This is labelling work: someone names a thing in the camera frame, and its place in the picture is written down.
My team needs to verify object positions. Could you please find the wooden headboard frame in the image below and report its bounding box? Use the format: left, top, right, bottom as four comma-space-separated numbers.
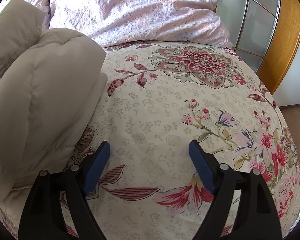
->
216, 0, 300, 94

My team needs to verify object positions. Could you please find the lilac crinkled duvet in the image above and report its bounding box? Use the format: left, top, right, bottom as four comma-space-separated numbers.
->
27, 0, 233, 48

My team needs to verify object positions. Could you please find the beige puffer down jacket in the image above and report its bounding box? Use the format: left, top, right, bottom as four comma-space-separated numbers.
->
0, 0, 107, 202

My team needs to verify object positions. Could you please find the floral bed sheet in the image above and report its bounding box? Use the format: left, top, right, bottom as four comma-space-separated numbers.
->
0, 42, 300, 239

